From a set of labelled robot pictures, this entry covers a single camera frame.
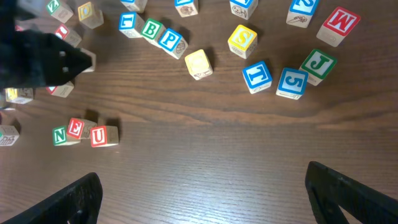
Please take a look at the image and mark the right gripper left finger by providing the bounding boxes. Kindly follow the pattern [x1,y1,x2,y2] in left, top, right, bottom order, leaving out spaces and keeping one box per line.
[3,172,103,224]

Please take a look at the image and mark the red M block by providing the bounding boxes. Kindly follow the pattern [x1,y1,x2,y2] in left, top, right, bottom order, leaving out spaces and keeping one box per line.
[317,6,361,47]

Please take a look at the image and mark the blue 2 block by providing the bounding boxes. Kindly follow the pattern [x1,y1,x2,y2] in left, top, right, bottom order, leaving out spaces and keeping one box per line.
[286,0,320,28]

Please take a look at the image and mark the plain yellow block centre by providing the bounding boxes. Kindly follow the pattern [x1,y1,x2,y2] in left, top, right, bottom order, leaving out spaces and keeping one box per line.
[185,49,213,80]

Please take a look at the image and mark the yellow S block right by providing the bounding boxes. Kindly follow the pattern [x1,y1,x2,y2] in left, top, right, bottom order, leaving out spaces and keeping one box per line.
[228,24,257,59]

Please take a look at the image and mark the blue T block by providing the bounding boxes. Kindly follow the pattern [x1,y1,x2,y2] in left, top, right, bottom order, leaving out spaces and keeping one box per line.
[243,61,272,94]

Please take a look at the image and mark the green 4 block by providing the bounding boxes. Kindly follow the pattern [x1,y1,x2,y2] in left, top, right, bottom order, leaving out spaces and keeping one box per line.
[0,125,19,146]

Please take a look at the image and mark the yellow O block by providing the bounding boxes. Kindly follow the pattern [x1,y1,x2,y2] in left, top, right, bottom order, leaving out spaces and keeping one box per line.
[78,1,104,29]

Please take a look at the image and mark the green N block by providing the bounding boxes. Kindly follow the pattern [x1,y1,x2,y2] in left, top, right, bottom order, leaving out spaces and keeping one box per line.
[52,126,81,146]

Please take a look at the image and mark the blue D block right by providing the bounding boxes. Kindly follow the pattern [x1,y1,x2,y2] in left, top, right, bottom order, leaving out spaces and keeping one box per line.
[174,0,198,17]

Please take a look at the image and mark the blue P block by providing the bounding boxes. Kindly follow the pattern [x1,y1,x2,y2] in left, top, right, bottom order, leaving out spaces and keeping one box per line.
[158,28,188,60]

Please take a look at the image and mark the green B block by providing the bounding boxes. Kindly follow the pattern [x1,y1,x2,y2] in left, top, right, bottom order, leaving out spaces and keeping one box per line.
[141,18,166,48]

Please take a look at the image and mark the red I block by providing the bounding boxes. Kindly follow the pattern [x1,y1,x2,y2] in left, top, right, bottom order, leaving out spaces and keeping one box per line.
[54,24,82,47]

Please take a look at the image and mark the blue X block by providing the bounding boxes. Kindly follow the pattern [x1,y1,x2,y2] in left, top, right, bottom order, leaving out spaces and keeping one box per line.
[229,0,259,20]

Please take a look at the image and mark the yellow S block left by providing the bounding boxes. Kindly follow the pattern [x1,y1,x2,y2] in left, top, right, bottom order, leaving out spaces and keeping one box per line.
[5,88,34,105]

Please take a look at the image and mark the green Z block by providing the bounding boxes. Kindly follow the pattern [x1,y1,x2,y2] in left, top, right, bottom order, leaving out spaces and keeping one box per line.
[46,0,73,23]

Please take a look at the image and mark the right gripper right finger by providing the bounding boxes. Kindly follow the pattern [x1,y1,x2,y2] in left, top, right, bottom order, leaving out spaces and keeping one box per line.
[305,161,397,224]

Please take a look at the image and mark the green J block right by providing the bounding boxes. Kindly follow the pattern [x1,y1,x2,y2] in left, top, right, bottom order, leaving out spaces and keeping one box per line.
[299,49,338,86]

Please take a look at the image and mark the red A block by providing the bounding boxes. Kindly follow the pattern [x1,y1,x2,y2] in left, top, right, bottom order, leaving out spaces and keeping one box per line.
[46,82,74,98]

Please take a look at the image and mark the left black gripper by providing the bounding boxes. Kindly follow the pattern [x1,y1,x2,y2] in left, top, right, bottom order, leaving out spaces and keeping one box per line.
[1,1,93,89]

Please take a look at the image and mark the blue L block centre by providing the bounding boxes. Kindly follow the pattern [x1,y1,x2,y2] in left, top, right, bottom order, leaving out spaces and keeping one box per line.
[119,12,145,39]

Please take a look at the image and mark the yellow s block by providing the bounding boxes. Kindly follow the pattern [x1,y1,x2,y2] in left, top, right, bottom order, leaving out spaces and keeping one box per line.
[228,24,257,59]
[5,88,34,105]

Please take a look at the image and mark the blue 5 block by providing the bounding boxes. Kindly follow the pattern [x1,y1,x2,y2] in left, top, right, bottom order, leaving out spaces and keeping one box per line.
[276,68,308,100]

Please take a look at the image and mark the red u block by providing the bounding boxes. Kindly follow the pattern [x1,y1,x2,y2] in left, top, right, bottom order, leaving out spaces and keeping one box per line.
[90,126,119,147]
[15,25,25,32]

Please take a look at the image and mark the red E block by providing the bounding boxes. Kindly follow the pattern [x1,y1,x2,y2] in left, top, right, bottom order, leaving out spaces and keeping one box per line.
[67,118,97,139]

